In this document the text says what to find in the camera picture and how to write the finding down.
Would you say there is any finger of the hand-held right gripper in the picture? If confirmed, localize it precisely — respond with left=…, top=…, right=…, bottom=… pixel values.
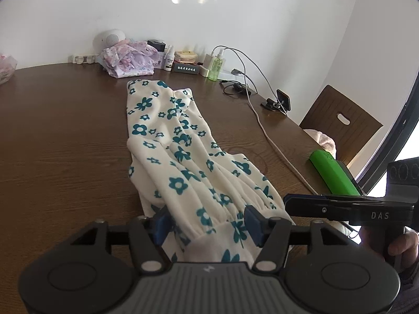
left=288, top=193, right=365, bottom=202
left=283, top=195, right=354, bottom=218

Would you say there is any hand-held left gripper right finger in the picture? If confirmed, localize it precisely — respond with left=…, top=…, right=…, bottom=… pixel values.
left=244, top=205, right=353, bottom=272

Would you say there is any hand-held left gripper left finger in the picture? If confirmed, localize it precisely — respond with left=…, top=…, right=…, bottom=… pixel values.
left=70, top=204, right=174, bottom=274

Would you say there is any white teal floral garment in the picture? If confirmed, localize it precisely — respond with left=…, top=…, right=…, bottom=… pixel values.
left=126, top=79, right=297, bottom=264

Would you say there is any pink floral clothes pile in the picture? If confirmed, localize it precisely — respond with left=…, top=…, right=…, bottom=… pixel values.
left=101, top=38, right=159, bottom=79

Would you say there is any person's right hand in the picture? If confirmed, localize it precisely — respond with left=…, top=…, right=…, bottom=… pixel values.
left=360, top=225, right=419, bottom=273

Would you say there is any green plastic object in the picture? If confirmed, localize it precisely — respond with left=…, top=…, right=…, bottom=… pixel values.
left=309, top=150, right=359, bottom=196

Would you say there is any pink fluffy towel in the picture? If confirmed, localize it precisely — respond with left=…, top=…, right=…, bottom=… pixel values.
left=303, top=128, right=337, bottom=158

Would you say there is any brown wooden chair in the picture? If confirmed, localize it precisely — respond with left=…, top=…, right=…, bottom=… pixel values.
left=299, top=84, right=383, bottom=168

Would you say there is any black clip phone holder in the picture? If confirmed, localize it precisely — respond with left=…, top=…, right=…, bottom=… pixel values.
left=261, top=89, right=293, bottom=115

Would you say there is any white power strip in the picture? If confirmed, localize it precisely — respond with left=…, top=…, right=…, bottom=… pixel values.
left=219, top=70, right=252, bottom=84

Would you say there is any black lettered box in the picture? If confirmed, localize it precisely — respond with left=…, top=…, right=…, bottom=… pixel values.
left=173, top=61, right=199, bottom=74

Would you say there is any small white spray bottle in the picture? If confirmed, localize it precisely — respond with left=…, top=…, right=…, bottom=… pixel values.
left=164, top=45, right=175, bottom=72

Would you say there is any green spray bottle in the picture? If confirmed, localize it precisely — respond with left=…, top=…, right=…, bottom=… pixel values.
left=209, top=48, right=224, bottom=82

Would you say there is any yellow pink box stack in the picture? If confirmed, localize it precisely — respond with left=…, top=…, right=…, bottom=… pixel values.
left=174, top=51, right=197, bottom=63

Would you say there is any white round speaker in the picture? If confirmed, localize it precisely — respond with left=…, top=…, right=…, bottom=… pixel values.
left=92, top=29, right=126, bottom=51

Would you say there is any clear red print plastic bag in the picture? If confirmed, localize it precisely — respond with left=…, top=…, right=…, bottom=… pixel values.
left=0, top=53, right=18, bottom=86

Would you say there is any beige charging cable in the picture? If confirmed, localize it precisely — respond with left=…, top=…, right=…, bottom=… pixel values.
left=232, top=68, right=318, bottom=195

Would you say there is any black window frame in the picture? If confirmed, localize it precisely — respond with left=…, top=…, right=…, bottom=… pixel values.
left=355, top=72, right=419, bottom=191

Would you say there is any black cable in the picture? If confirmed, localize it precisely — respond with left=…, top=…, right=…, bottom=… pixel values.
left=223, top=82, right=252, bottom=98

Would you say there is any grey cable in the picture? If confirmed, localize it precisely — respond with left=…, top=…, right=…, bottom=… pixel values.
left=212, top=45, right=245, bottom=74
left=226, top=47, right=259, bottom=94

